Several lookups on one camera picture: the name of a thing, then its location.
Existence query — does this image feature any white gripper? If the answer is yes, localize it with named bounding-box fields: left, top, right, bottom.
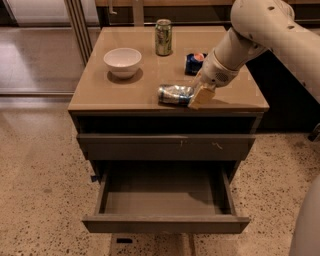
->
left=188, top=51, right=239, bottom=109

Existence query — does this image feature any silver blue redbull can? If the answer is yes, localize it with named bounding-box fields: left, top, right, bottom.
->
left=158, top=84, right=194, bottom=105

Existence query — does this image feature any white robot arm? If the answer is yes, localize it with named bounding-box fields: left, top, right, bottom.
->
left=188, top=0, right=320, bottom=109

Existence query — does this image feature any blue pepsi can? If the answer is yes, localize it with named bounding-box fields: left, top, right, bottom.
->
left=185, top=53, right=207, bottom=76

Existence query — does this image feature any green soda can upright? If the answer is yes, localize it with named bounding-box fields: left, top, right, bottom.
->
left=155, top=19, right=172, bottom=56

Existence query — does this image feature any grey drawer cabinet tan top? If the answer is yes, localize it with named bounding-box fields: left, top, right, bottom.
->
left=67, top=26, right=270, bottom=235

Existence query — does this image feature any closed grey top drawer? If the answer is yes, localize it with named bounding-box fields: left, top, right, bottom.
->
left=77, top=134, right=255, bottom=161

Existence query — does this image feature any open grey middle drawer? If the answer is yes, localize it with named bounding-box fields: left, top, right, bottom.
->
left=83, top=161, right=250, bottom=234

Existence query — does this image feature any white ceramic bowl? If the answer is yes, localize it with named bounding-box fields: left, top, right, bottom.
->
left=103, top=48, right=142, bottom=79

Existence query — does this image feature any blue tape piece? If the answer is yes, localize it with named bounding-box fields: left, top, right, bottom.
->
left=91, top=175, right=98, bottom=182

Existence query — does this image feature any metal railing frame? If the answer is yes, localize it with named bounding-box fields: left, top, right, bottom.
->
left=64, top=0, right=320, bottom=66

